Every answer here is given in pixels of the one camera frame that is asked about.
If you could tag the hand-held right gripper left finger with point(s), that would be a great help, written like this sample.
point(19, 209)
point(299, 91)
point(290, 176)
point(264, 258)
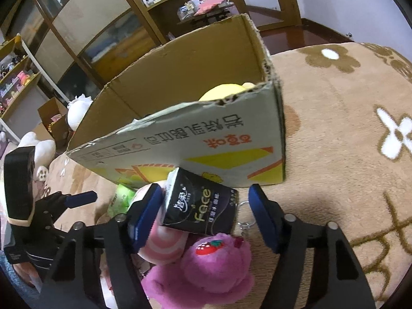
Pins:
point(146, 222)

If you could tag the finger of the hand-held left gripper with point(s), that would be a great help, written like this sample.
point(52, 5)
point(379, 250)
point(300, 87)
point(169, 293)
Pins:
point(80, 199)

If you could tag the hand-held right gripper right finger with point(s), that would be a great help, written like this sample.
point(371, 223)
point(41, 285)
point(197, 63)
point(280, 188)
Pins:
point(267, 222)

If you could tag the black tissue pack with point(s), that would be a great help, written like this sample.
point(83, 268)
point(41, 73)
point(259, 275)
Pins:
point(196, 202)

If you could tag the printed cardboard box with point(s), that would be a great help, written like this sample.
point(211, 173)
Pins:
point(199, 132)

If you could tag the pink striped plush toy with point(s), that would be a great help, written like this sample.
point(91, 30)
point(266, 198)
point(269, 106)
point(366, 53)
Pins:
point(164, 246)

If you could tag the green packet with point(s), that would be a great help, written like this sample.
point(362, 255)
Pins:
point(120, 198)

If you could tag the white heart-shaped plush toy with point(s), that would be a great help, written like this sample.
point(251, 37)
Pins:
point(38, 146)

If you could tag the small brown cardboard box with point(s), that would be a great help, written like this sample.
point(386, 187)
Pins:
point(53, 116)

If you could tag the pink strawberry plush bear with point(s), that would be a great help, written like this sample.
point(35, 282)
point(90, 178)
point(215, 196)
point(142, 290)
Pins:
point(206, 273)

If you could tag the white spiky plush toy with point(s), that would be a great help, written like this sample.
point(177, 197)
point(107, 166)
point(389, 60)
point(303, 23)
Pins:
point(79, 111)

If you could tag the wooden shelf of figurines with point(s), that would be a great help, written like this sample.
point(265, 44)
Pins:
point(16, 80)

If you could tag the yellow plush toy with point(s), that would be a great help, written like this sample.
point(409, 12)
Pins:
point(222, 90)

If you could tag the wooden sliding door wardrobe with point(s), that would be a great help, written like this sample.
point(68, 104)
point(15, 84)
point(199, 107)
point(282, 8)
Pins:
point(83, 29)

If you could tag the wooden corner shelf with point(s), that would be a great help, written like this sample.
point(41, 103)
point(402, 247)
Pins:
point(161, 9)

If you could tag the cluttered black table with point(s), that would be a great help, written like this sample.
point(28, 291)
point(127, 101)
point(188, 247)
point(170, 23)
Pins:
point(206, 17)

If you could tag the pink envelope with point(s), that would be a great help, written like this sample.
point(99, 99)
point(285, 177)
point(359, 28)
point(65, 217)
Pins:
point(210, 4)

